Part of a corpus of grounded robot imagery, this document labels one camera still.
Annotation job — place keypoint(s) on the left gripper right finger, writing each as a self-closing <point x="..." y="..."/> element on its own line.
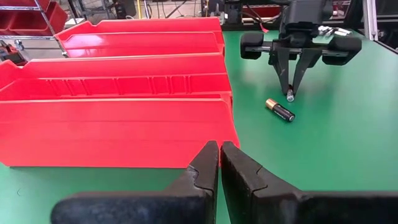
<point x="245" y="186"/>

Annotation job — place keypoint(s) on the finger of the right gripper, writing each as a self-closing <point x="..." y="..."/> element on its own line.
<point x="281" y="62"/>
<point x="306" y="60"/>

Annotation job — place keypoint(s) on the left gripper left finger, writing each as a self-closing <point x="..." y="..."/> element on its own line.
<point x="205" y="168"/>

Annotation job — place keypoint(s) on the silver Energizer battery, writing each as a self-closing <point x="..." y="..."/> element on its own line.
<point x="330" y="32"/>
<point x="290" y="97"/>
<point x="343" y="31"/>
<point x="323" y="30"/>

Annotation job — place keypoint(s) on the black copper Duracell battery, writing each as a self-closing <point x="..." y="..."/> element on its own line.
<point x="280" y="111"/>

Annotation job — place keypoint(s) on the red plastic bin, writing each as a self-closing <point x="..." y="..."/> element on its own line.
<point x="109" y="133"/>
<point x="140" y="43"/>

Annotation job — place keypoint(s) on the distant red bin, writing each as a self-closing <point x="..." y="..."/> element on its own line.
<point x="264" y="11"/>

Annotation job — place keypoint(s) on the green table mat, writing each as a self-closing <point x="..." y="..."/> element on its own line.
<point x="342" y="140"/>

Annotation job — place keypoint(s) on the yellow pole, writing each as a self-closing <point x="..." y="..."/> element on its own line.
<point x="139" y="7"/>

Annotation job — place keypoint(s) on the black red device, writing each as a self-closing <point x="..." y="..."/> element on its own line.
<point x="11" y="53"/>

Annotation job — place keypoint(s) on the red storage bin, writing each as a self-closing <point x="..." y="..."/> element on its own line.
<point x="31" y="21"/>

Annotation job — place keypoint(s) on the black table frame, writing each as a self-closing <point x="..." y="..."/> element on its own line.
<point x="236" y="27"/>

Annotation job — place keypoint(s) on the aluminium frame post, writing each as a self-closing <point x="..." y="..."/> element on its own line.
<point x="370" y="18"/>

